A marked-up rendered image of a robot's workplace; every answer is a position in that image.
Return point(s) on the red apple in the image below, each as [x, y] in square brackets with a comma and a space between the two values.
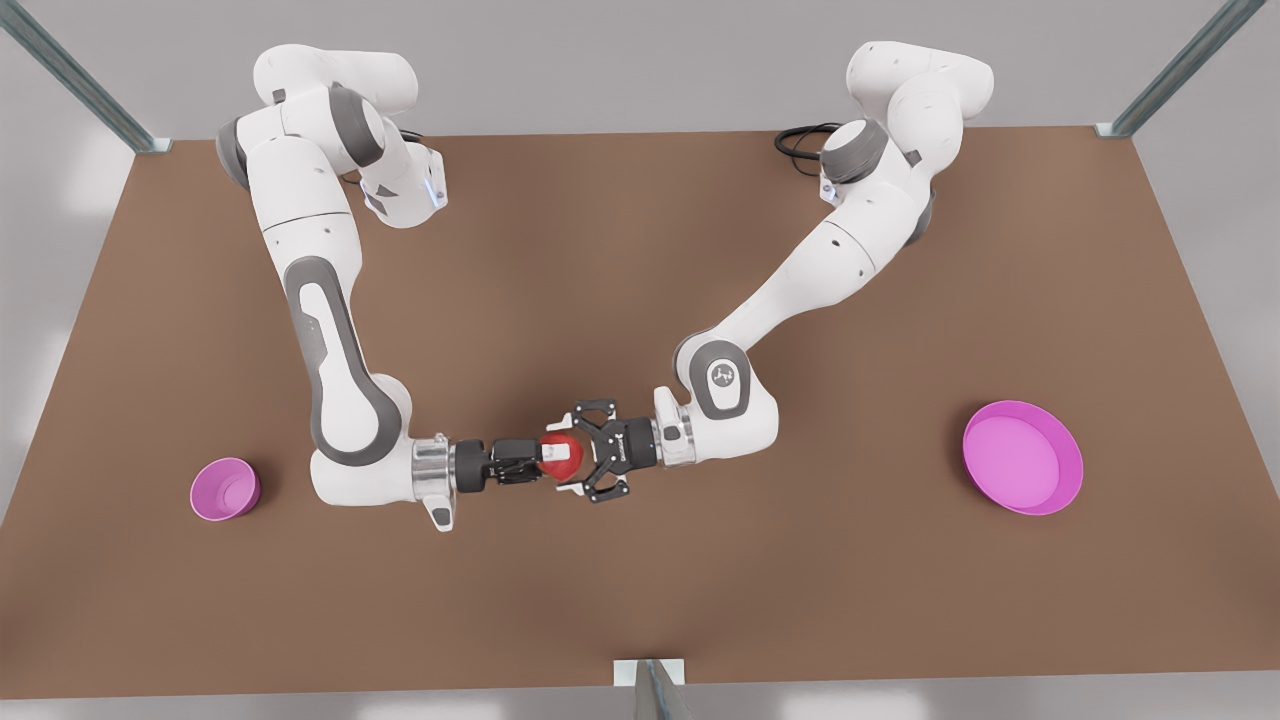
[562, 470]

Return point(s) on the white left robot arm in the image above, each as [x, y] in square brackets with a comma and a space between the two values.
[850, 250]

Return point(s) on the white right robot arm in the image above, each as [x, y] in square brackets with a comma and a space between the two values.
[325, 330]

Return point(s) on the small pink bowl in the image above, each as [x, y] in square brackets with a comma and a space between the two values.
[222, 490]

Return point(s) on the pink plate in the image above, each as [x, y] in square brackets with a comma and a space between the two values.
[1020, 455]

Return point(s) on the silver frame post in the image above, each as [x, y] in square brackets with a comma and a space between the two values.
[1180, 65]
[655, 695]
[60, 65]

